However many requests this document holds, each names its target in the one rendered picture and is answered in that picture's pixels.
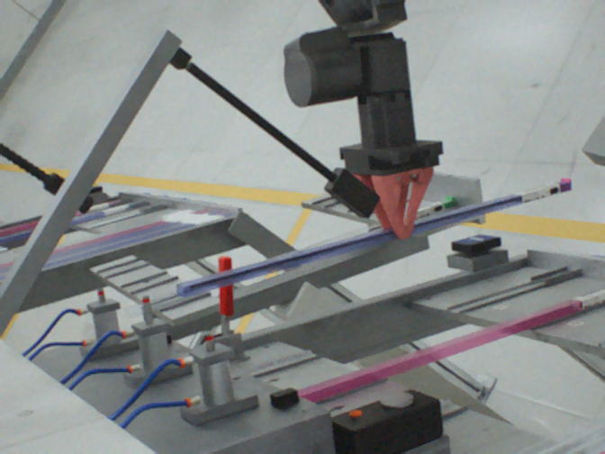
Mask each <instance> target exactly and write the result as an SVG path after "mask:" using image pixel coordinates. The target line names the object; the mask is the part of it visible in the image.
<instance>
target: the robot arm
mask: <svg viewBox="0 0 605 454"><path fill-rule="evenodd" d="M317 1H318V2H319V3H320V5H321V7H322V8H323V9H324V11H325V12H326V14H327V15H329V16H330V18H331V20H332V21H333V22H334V23H335V24H336V27H335V26H332V28H329V29H324V30H319V31H316V32H306V33H304V34H302V35H301V36H299V37H297V38H296V39H292V41H291V42H289V43H287V44H286V45H285V46H284V83H285V87H286V91H287V93H288V96H289V98H290V100H291V101H292V103H293V104H294V105H296V106H298V107H301V108H302V107H307V106H314V105H319V104H330V103H336V102H341V101H347V100H352V99H354V98H356V100H357V107H358V116H359V124H360V133H361V142H360V143H355V145H350V146H346V147H340V148H339V160H344V161H345V169H347V170H348V171H349V172H350V173H352V174H353V176H354V177H357V178H358V179H359V180H360V181H362V182H363V183H364V184H366V185H367V186H368V187H370V188H372V189H373V191H374V192H377V194H378V195H379V196H380V200H379V202H378V203H377V206H376V208H375V210H374V212H375V215H376V216H377V218H378V221H379V222H380V224H381V225H382V227H383V228H388V227H393V230H394V232H395V234H396V237H397V239H398V240H405V239H408V238H410V236H411V231H412V228H413V225H414V222H415V218H416V215H417V212H418V209H420V204H421V202H422V200H423V197H424V195H425V194H426V191H427V189H428V186H429V182H430V180H431V178H432V176H433V174H434V168H433V167H435V166H440V160H439V155H442V154H444V148H443V141H435V140H417V139H416V130H415V121H414V112H413V102H412V92H411V74H409V64H408V56H407V46H406V41H404V40H403V38H399V39H397V38H396V37H394V36H393V32H385V31H387V30H389V29H391V28H393V27H394V26H397V25H399V24H401V23H404V22H405V21H407V20H408V17H407V12H406V8H405V2H406V0H317ZM410 182H413V185H412V189H411V197H410V201H409V205H408V210H407V213H406V217H405V222H404V216H405V211H406V205H407V199H408V193H409V186H410ZM375 188H376V191H375ZM403 223H404V224H403Z"/></svg>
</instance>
